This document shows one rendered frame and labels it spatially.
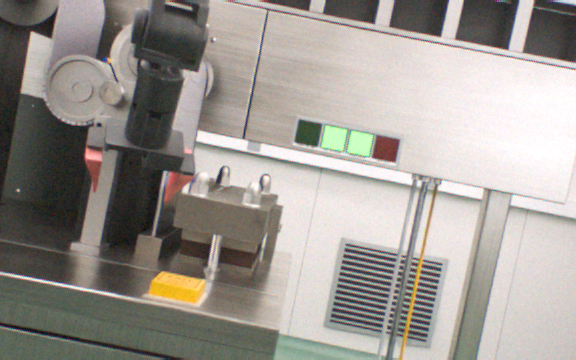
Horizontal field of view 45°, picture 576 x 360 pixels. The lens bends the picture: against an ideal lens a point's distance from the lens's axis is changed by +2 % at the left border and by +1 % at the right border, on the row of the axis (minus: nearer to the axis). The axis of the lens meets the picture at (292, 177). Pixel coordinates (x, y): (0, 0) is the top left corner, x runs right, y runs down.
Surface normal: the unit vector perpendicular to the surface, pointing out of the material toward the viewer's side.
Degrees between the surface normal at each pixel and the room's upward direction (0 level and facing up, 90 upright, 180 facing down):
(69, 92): 90
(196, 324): 90
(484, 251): 90
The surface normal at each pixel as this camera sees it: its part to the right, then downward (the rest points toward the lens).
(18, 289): -0.03, 0.05
